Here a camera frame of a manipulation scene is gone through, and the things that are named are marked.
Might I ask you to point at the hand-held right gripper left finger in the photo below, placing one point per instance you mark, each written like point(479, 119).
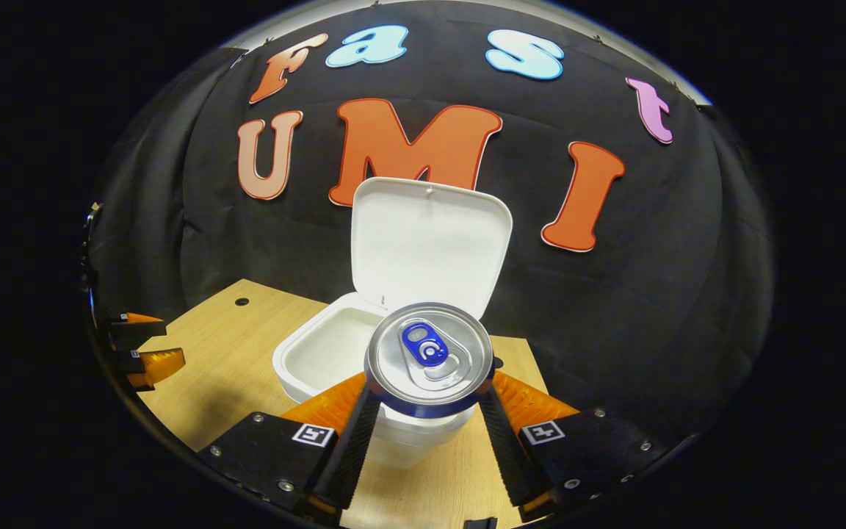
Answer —
point(353, 455)

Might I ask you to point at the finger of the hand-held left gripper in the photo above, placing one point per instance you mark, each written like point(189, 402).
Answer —
point(136, 330)
point(158, 364)

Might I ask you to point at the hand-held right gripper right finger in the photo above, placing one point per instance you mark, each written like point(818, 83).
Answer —
point(507, 455)

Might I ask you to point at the blue pop can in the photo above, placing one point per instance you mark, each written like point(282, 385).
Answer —
point(430, 360)

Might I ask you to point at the white desktop garbage bin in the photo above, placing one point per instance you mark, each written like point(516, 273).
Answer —
point(423, 242)

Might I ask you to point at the light wooden desktop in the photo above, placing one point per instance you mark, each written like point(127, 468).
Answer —
point(232, 367)

